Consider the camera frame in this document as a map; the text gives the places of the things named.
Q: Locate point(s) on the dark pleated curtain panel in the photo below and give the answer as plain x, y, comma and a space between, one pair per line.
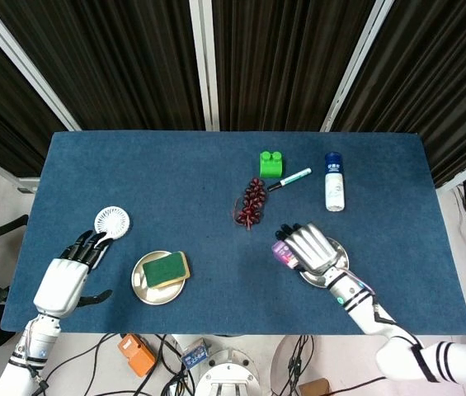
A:
443, 82
113, 62
290, 62
1, 103

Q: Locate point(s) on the orange device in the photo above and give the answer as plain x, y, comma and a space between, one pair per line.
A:
135, 354

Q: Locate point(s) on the blue felt table cover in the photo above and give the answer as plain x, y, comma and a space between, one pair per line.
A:
199, 206

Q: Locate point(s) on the silver plate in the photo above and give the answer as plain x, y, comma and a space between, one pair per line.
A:
158, 298

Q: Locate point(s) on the gold plate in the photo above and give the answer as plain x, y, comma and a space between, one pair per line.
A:
342, 253

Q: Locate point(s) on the purple cardboard box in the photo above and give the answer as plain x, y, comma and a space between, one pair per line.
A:
282, 252

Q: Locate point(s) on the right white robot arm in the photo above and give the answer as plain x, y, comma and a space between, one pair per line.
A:
381, 326

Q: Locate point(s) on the green yellow sponge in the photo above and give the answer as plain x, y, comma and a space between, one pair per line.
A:
164, 268

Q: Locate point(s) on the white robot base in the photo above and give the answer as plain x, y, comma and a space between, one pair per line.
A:
226, 375

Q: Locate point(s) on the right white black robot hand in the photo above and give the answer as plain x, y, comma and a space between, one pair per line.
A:
313, 249

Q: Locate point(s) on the white green marker pen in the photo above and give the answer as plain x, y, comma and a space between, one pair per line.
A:
292, 178

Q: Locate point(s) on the white handheld fan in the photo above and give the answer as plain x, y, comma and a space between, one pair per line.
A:
111, 222

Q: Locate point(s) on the small blue white box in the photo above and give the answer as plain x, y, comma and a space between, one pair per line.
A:
195, 354

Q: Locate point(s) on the red grape bunch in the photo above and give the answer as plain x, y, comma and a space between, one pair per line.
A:
253, 202

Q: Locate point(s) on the green toy brick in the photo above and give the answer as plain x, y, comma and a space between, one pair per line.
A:
274, 167

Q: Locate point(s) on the white bottle blue cap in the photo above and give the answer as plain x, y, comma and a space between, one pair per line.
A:
334, 189

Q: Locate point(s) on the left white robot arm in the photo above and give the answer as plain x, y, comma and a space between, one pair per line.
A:
34, 342

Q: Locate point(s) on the white frame post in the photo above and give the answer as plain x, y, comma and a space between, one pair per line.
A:
204, 62
22, 62
358, 62

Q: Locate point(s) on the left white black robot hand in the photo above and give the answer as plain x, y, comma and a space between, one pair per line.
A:
61, 284

